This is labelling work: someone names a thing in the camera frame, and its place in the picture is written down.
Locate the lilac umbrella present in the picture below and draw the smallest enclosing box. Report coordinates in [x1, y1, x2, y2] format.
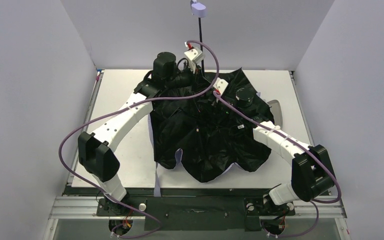
[147, 0, 276, 198]

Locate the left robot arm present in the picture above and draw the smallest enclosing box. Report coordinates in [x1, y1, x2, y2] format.
[77, 52, 181, 203]

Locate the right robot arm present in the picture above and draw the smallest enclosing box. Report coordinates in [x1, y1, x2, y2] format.
[232, 107, 342, 206]

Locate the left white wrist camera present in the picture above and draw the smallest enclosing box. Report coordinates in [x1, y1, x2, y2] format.
[184, 42, 205, 74]

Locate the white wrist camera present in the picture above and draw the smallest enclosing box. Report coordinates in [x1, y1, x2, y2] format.
[184, 42, 205, 74]
[213, 77, 229, 95]

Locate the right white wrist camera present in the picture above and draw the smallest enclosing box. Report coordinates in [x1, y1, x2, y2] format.
[213, 77, 229, 95]

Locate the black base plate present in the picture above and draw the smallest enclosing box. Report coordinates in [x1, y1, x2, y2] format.
[62, 186, 329, 232]

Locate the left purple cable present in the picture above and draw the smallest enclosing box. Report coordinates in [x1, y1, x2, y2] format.
[58, 39, 220, 239]

